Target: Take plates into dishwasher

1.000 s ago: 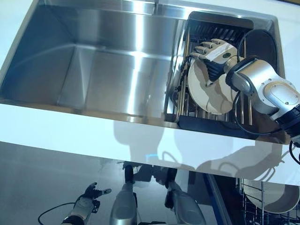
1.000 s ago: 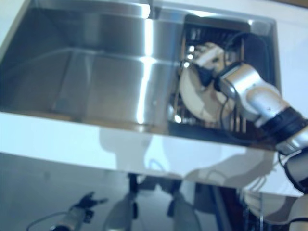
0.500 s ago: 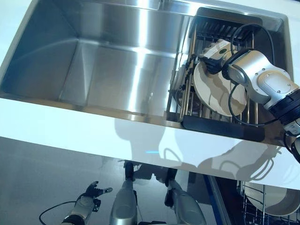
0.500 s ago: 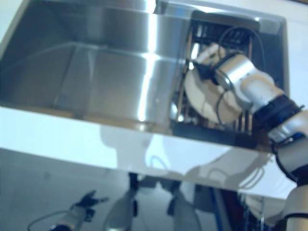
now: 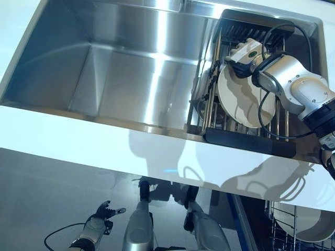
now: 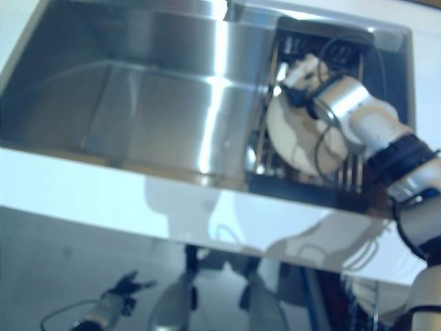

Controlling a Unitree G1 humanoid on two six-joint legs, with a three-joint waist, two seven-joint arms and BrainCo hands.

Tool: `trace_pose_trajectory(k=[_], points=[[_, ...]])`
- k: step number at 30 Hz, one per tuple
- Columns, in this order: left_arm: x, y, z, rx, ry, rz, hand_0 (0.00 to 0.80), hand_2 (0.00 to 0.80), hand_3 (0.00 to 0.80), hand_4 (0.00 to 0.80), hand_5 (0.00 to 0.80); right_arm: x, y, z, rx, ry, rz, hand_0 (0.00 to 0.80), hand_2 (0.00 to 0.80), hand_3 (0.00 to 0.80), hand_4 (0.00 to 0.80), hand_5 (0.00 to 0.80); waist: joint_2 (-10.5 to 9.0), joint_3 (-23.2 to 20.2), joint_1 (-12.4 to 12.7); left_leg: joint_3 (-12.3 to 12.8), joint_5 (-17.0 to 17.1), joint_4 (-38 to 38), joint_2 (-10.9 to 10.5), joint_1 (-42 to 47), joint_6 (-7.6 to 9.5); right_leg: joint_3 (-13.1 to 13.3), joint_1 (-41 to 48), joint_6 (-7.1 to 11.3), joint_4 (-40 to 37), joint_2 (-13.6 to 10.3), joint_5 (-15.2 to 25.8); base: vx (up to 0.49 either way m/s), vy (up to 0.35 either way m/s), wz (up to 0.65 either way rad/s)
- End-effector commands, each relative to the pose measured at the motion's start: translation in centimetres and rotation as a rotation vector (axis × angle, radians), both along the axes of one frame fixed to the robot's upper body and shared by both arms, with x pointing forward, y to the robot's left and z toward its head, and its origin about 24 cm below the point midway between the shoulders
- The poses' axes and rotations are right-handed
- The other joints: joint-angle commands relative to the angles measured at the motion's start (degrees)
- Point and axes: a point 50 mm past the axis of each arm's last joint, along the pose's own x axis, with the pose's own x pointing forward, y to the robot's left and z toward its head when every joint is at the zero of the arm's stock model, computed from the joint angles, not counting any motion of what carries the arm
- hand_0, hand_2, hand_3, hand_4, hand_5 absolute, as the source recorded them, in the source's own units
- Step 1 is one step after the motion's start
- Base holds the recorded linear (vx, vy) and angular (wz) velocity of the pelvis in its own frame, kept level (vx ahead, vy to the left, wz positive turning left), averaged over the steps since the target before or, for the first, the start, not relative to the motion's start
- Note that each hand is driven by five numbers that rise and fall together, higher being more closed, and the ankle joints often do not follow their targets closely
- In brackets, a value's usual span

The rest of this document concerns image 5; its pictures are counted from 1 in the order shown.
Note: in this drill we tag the robot right foot black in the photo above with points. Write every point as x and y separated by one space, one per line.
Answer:
191 194

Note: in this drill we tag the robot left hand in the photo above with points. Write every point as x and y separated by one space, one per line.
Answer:
103 214

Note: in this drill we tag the robot foot black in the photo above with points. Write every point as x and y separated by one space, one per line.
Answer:
191 194
144 189

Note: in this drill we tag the cream round plate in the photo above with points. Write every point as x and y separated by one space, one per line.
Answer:
301 222
243 104

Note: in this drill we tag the robot left foot black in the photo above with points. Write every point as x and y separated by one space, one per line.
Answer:
144 189

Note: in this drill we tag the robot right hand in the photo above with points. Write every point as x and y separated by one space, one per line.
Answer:
247 52

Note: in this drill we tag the robot left arm silver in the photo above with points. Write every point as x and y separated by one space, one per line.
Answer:
91 232

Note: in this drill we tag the robot right arm silver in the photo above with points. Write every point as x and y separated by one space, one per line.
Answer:
288 73

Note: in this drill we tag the black sink drying rack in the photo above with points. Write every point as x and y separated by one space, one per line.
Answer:
248 142

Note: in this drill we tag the stainless steel sink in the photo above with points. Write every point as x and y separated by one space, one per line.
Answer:
131 78

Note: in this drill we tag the robot right leg silver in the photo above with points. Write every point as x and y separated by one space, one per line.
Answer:
206 232

